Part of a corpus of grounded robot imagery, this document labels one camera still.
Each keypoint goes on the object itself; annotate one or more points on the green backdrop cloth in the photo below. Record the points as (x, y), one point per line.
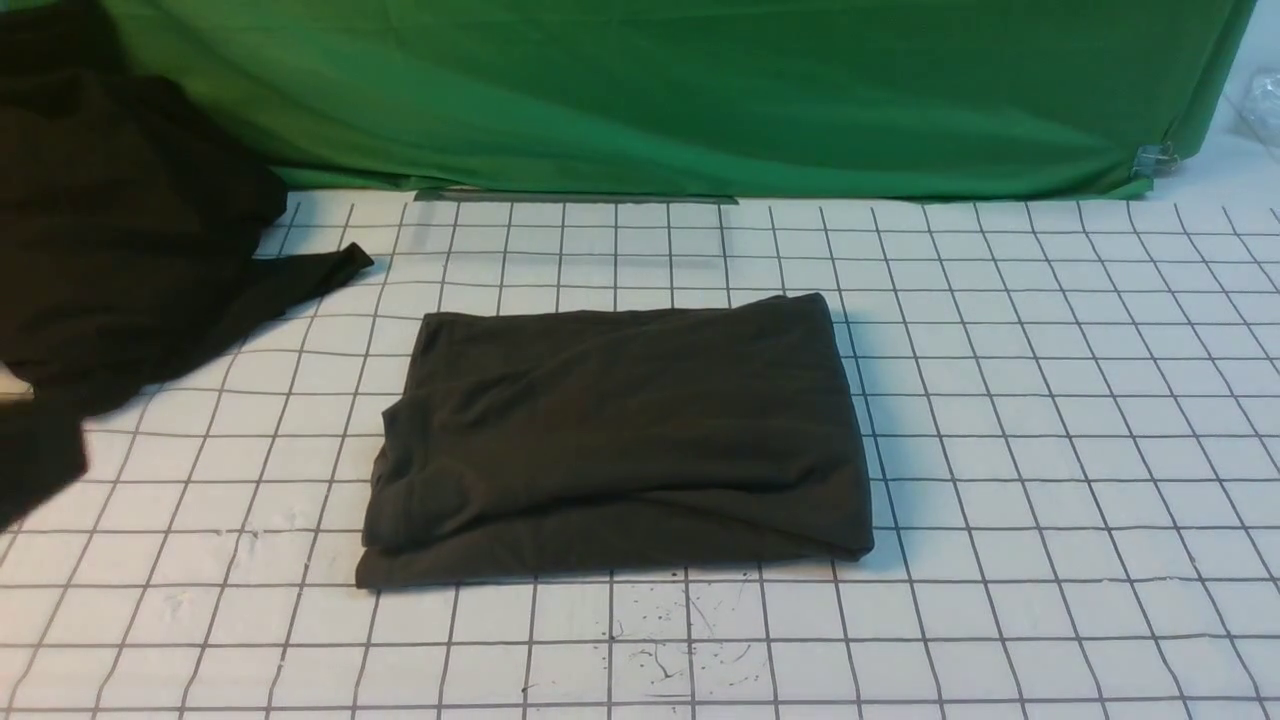
(920, 100)

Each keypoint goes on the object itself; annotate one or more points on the metal binder clip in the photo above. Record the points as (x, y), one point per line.
(1155, 160)

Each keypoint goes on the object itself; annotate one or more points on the black garment pile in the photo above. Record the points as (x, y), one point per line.
(131, 221)

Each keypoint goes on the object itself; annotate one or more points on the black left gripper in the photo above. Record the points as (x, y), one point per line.
(42, 452)

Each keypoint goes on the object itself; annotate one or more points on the gray long-sleeve top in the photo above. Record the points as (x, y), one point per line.
(548, 445)

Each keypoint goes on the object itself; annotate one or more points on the clear plastic bag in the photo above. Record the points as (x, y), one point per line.
(1258, 108)

